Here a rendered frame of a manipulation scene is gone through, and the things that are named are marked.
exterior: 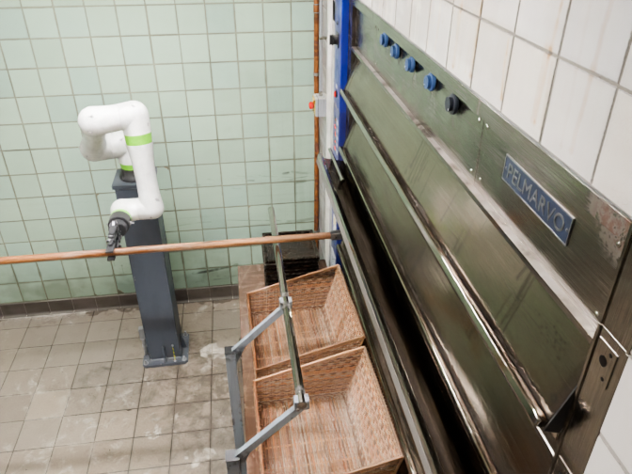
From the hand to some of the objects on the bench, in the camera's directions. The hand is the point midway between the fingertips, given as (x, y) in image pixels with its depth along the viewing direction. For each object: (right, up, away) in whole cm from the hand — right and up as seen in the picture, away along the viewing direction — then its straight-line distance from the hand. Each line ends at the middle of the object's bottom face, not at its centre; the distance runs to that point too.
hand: (111, 251), depth 232 cm
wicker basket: (+85, -78, -10) cm, 116 cm away
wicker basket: (+77, -47, +41) cm, 99 cm away
